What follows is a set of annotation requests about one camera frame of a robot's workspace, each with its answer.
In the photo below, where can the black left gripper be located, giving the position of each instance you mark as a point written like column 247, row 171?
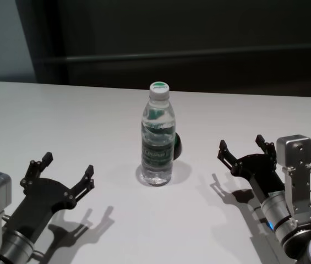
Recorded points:
column 42, row 200

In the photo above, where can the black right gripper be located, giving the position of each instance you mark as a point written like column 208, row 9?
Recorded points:
column 259, row 167

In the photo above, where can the clear water bottle green label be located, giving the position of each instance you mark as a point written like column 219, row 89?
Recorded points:
column 156, row 154

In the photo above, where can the green buzzer button black base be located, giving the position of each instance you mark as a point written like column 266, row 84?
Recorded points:
column 179, row 147

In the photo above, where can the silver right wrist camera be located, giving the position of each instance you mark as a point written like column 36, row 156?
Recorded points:
column 295, row 151

